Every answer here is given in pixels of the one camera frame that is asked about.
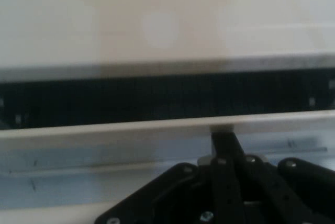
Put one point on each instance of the white glass oven door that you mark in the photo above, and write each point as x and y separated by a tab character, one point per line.
104	133

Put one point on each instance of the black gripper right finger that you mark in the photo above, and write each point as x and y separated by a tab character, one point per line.
293	195

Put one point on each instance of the white toaster oven body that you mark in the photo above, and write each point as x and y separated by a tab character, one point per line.
78	25

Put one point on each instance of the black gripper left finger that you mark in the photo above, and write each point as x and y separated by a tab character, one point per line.
183	197

